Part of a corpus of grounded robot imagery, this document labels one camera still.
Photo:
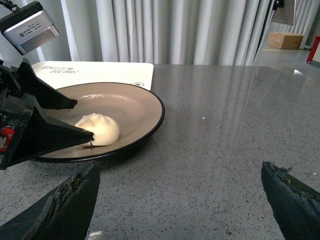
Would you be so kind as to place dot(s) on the beige plate with black rim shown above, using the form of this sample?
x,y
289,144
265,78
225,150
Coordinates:
x,y
138,112

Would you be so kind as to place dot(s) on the brown cardboard box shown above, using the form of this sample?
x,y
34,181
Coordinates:
x,y
285,40

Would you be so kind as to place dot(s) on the red post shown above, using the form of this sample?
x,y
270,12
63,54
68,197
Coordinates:
x,y
313,50

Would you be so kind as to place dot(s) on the grey pleated curtain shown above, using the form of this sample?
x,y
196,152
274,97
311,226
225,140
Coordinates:
x,y
199,32

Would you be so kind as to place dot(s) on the white steamed bun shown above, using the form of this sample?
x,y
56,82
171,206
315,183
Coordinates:
x,y
105,129

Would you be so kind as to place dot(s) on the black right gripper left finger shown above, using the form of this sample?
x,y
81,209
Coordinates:
x,y
65,213

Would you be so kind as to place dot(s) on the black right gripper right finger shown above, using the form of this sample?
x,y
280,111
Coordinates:
x,y
295,205

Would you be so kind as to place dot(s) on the hanging grey board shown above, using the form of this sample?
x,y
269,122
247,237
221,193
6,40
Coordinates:
x,y
284,12

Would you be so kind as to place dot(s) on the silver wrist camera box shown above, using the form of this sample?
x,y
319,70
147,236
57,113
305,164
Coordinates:
x,y
27,28

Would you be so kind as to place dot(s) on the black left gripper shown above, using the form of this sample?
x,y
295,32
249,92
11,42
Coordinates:
x,y
26,133

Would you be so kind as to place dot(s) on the cream rectangular tray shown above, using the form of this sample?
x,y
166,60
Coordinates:
x,y
60,74

